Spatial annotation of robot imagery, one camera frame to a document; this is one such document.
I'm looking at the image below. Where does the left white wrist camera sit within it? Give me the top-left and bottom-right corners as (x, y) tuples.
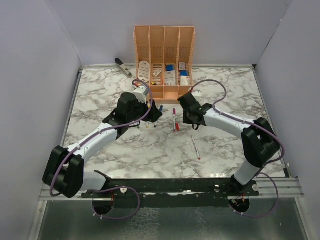
(132, 85), (149, 104)

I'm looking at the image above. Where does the black grey stapler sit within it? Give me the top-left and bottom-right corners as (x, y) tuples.
(114, 57), (132, 78)

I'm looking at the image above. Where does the white label packet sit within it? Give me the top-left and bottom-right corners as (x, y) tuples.
(164, 70), (176, 86)

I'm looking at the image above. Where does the orange desk organizer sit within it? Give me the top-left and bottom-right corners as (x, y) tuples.
(133, 25), (196, 104)

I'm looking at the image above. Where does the white oval card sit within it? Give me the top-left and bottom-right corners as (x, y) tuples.
(137, 60), (151, 83)

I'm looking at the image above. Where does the white pen red tip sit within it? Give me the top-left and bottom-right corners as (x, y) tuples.
(191, 135), (201, 160)

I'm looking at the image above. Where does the blue box in organizer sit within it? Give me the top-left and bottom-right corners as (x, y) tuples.
(165, 64), (175, 72)

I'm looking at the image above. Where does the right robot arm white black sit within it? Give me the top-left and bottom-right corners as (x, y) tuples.
(178, 93), (280, 196)

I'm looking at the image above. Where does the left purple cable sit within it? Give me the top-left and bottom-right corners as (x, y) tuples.
(49, 78), (154, 221)

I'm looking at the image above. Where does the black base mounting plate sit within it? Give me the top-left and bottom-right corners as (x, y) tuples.
(81, 178), (259, 209)

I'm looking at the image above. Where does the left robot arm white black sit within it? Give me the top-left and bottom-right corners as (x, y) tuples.
(42, 92), (163, 198)

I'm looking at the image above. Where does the white red box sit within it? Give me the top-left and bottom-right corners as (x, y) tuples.
(180, 75), (191, 86)

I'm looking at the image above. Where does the red pen cap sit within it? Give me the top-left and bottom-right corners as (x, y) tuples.
(175, 123), (180, 131)

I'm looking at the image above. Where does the white pen purple tip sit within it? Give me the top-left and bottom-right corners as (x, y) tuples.
(173, 113), (177, 132)

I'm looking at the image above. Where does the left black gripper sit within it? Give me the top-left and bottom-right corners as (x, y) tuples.
(127, 96), (163, 123)

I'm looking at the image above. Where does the small pink white box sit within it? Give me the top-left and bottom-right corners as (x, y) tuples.
(178, 62), (188, 71)

